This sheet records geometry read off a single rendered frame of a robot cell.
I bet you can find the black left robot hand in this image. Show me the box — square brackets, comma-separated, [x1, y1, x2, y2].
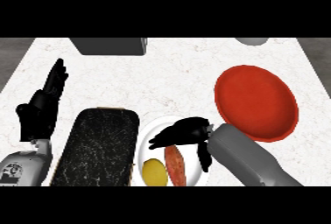
[15, 58, 70, 144]

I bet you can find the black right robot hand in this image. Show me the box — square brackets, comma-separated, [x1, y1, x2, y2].
[148, 116, 215, 173]

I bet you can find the white plate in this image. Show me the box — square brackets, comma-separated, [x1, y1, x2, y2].
[131, 115, 213, 187]

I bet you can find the orange sweet potato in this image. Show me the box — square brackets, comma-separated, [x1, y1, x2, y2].
[165, 144, 190, 187]

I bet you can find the red bowl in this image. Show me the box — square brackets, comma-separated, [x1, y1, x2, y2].
[213, 64, 301, 144]

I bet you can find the yellow round fruit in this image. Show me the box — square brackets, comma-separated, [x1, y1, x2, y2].
[141, 158, 171, 187]

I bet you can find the black speckled cutting board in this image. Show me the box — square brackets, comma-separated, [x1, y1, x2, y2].
[49, 106, 141, 187]

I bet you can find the dark grey box appliance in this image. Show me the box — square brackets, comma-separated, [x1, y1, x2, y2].
[69, 38, 150, 56]

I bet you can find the grey round object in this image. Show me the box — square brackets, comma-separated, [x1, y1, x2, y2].
[234, 38, 271, 46]

